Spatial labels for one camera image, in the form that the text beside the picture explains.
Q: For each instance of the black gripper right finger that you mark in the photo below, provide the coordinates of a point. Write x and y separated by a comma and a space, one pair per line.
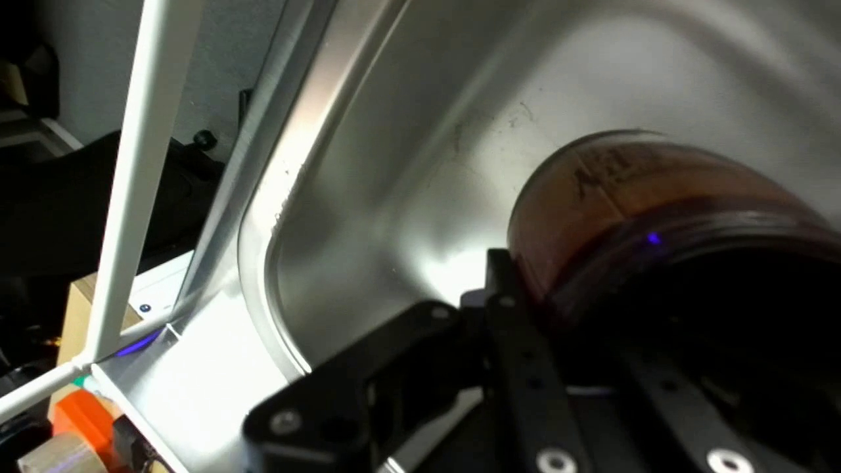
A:
699, 437

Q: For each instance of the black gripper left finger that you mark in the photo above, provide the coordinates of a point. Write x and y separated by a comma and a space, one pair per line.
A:
421, 395

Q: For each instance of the stainless steel sink unit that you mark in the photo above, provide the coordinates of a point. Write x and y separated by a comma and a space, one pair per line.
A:
394, 174

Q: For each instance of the white metal rack frame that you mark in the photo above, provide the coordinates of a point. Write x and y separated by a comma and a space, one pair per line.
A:
146, 157

